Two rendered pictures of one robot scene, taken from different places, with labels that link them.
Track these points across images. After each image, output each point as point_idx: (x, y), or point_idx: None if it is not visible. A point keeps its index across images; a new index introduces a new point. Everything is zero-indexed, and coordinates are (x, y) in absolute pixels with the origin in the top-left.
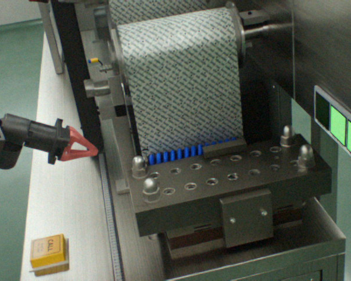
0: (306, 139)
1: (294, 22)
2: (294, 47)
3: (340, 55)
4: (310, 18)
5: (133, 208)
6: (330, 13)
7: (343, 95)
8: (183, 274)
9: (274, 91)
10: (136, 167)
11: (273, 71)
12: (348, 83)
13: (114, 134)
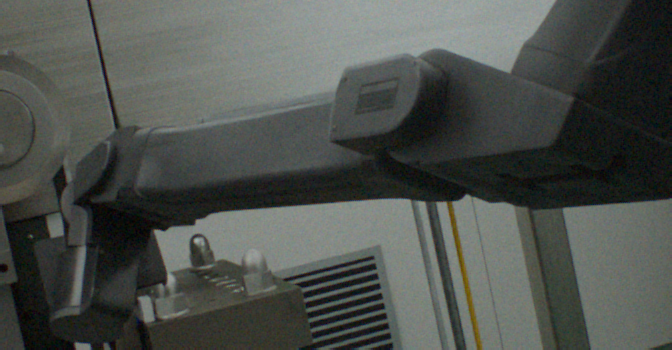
0: None
1: (110, 67)
2: (117, 106)
3: (249, 44)
4: (160, 37)
5: (253, 328)
6: (214, 5)
7: (268, 89)
8: None
9: (32, 246)
10: (178, 287)
11: (36, 199)
12: (276, 67)
13: (18, 327)
